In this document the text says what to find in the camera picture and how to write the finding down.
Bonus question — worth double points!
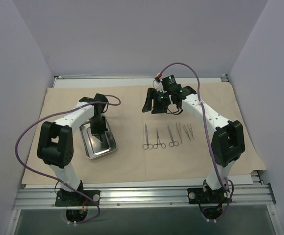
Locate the steel instrument tray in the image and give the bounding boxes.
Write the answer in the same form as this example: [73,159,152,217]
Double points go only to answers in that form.
[80,121,117,160]

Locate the steel tweezers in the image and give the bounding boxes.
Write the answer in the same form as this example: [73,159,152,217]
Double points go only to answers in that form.
[176,122,183,143]
[183,124,194,141]

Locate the steel surgical scissors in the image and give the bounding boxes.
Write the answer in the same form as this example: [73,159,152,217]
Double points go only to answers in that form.
[143,124,153,150]

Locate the beige surgical wrap cloth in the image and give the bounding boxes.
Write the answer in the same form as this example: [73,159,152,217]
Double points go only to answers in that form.
[22,82,266,185]

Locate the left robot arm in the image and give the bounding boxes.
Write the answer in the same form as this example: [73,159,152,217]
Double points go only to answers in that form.
[37,94,108,205]

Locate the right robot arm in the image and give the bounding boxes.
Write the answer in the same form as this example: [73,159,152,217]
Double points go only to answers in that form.
[142,75,245,202]

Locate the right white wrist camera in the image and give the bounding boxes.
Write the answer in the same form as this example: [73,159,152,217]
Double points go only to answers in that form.
[154,73,167,93]

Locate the back aluminium rail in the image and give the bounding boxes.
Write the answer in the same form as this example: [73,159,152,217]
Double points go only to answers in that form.
[54,74,228,79]

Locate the aluminium rail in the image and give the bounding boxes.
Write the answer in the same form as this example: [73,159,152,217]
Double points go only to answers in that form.
[54,74,228,79]
[220,74,265,184]
[14,184,276,210]

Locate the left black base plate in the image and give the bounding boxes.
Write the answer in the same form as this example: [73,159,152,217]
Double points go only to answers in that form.
[55,189,101,207]

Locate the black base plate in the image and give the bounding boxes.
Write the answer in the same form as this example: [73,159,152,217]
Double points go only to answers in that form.
[187,187,232,204]
[55,189,101,207]

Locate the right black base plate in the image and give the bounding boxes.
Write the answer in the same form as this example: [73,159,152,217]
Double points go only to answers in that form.
[187,187,232,204]

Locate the right side aluminium rail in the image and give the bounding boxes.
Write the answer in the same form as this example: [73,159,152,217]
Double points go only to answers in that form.
[220,74,265,184]

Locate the front aluminium rail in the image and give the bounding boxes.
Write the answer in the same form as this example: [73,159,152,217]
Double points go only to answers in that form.
[14,184,276,210]

